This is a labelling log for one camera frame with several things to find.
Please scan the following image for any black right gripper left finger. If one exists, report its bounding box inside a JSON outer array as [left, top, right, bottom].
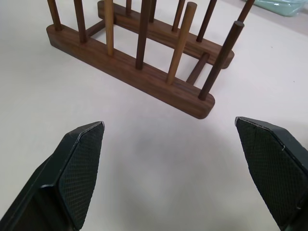
[[0, 121, 106, 231]]

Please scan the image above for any light green plate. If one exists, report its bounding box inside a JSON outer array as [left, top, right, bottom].
[[241, 0, 305, 18]]

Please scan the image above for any wooden peg dish rack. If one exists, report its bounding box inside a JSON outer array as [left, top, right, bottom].
[[46, 0, 256, 120]]

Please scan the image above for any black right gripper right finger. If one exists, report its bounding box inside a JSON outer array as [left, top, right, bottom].
[[234, 116, 308, 231]]

